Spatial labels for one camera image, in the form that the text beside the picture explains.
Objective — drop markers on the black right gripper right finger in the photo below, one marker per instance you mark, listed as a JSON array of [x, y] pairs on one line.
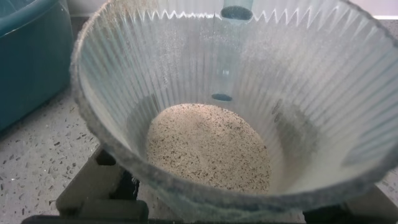
[[373, 208]]

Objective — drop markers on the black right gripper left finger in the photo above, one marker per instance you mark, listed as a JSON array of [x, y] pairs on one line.
[[90, 186]]

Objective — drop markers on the clear ribbed plastic cup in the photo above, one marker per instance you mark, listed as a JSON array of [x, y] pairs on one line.
[[124, 77]]

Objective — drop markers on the beige speckled powder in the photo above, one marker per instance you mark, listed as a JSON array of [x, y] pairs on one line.
[[205, 146]]

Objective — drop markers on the teal square plastic bowl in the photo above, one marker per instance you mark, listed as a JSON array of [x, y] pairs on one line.
[[34, 62]]

